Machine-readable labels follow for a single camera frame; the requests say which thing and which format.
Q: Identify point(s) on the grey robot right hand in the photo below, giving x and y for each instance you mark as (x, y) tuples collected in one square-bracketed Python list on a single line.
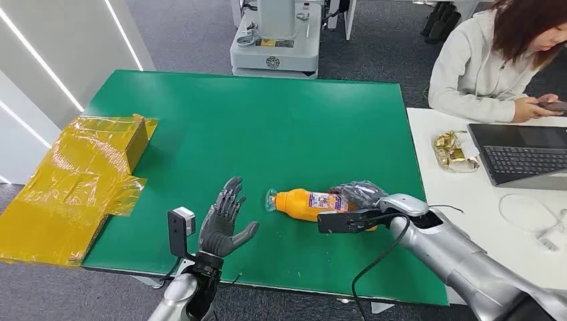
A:
[(361, 192)]

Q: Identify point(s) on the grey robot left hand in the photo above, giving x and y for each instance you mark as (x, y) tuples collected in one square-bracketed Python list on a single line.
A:
[(218, 232)]

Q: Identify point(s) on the orange juice bottle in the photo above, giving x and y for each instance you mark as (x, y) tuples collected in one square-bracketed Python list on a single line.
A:
[(297, 204)]

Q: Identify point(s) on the grey mobile robot base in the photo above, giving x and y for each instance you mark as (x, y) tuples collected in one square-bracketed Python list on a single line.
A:
[(277, 48)]

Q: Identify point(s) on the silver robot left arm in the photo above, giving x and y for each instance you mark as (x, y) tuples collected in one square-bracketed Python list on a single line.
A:
[(177, 297)]

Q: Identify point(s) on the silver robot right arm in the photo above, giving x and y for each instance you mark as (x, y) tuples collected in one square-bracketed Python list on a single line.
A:
[(460, 261)]

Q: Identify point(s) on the gold foil snack wrapper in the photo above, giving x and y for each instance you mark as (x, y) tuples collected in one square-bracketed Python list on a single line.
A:
[(452, 153)]

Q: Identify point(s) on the yellow taped cardboard box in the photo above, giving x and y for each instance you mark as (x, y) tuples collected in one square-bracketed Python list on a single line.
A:
[(66, 190)]

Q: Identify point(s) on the grey laptop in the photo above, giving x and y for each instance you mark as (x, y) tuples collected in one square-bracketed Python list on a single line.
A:
[(522, 159)]

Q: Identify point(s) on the person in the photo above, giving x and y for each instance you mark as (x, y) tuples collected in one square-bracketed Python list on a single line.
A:
[(474, 71)]

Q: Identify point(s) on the white furniture panel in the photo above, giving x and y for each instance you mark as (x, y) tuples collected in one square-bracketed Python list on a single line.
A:
[(350, 17)]

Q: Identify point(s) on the person's hand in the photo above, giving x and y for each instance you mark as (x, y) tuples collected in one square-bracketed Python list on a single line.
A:
[(529, 108)]

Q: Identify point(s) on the dark smartphone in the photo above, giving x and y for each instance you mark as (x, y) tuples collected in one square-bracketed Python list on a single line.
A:
[(556, 106)]

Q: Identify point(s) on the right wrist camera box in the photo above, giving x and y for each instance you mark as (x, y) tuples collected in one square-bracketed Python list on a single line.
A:
[(343, 221)]

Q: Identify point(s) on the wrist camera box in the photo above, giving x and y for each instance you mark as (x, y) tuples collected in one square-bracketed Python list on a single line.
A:
[(343, 221), (179, 226)]

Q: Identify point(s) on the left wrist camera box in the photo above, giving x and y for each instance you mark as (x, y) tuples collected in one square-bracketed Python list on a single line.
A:
[(179, 226)]

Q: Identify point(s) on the white table bracket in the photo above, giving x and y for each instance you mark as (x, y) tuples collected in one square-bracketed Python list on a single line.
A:
[(148, 281), (381, 307)]

